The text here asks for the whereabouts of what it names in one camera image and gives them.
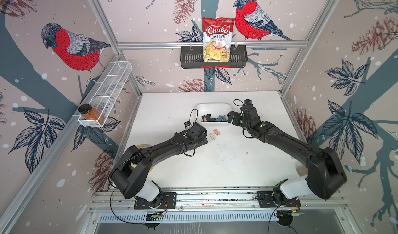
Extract white eraser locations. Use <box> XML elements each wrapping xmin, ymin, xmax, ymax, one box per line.
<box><xmin>209</xmin><ymin>133</ymin><xmax>216</xmax><ymax>140</ymax></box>

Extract clear acrylic wall shelf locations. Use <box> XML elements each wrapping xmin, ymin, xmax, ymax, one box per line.
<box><xmin>78</xmin><ymin>61</ymin><xmax>132</xmax><ymax>128</ymax></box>

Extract pink eraser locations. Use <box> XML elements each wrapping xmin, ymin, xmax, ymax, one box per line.
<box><xmin>213</xmin><ymin>129</ymin><xmax>220</xmax><ymax>136</ymax></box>

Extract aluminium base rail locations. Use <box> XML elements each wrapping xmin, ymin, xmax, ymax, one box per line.
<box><xmin>88</xmin><ymin>187</ymin><xmax>348</xmax><ymax>212</ymax></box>

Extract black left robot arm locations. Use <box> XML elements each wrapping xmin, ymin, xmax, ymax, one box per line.
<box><xmin>109</xmin><ymin>123</ymin><xmax>208</xmax><ymax>202</ymax></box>

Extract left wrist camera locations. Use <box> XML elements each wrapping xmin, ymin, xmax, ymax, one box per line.
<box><xmin>184</xmin><ymin>121</ymin><xmax>191</xmax><ymax>129</ymax></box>

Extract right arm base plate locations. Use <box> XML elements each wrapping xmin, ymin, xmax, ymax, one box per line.
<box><xmin>255</xmin><ymin>191</ymin><xmax>301</xmax><ymax>208</ymax></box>

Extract black wire wall basket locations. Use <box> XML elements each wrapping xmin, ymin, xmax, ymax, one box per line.
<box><xmin>180</xmin><ymin>45</ymin><xmax>248</xmax><ymax>69</ymax></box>

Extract orange spice jar black lid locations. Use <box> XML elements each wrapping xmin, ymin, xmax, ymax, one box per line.
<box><xmin>78</xmin><ymin>103</ymin><xmax>105</xmax><ymax>125</ymax></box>

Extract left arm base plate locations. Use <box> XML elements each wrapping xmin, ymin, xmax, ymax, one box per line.
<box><xmin>134</xmin><ymin>192</ymin><xmax>177</xmax><ymax>210</ymax></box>

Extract Chuba cassava chips bag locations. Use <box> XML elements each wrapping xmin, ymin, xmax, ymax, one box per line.
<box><xmin>202</xmin><ymin>17</ymin><xmax>235</xmax><ymax>62</ymax></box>

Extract blue eraser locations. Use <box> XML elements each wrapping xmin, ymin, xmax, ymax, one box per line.
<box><xmin>216</xmin><ymin>115</ymin><xmax>224</xmax><ymax>122</ymax></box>

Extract white storage box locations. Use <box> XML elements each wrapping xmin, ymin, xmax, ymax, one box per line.
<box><xmin>196</xmin><ymin>103</ymin><xmax>232</xmax><ymax>126</ymax></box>

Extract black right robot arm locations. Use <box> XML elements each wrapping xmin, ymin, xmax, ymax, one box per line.
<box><xmin>228</xmin><ymin>99</ymin><xmax>347</xmax><ymax>206</ymax></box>

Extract black eraser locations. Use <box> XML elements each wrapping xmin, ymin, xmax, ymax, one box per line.
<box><xmin>202</xmin><ymin>114</ymin><xmax>212</xmax><ymax>122</ymax></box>

